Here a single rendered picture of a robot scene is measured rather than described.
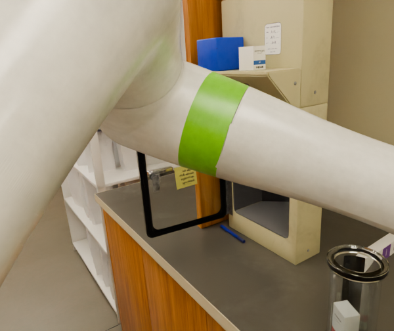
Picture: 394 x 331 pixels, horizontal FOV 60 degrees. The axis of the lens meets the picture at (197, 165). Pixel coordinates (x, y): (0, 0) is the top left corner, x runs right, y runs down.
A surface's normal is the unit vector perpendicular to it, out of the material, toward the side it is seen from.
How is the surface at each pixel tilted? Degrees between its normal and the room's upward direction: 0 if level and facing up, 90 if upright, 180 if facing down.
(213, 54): 90
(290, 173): 99
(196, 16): 90
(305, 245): 90
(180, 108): 71
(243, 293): 0
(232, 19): 90
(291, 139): 65
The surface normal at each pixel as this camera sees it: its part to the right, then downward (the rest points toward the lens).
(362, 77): -0.84, 0.22
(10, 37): 0.19, -0.21
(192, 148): -0.30, 0.58
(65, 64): 0.65, 0.07
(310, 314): -0.06, -0.95
